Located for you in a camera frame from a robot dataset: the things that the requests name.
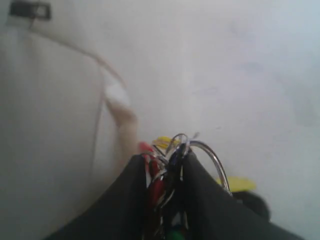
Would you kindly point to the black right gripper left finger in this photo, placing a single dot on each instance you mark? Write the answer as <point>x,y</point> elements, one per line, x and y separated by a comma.
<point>119,212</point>

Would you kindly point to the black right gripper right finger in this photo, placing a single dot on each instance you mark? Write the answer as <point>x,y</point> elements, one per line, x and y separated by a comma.
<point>213,214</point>

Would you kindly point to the colourful key tag bunch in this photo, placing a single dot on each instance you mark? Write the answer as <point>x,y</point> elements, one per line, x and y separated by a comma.
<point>166,218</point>

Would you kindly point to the cream duffel bag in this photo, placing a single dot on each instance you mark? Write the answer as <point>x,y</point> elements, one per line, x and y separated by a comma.
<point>60,101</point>

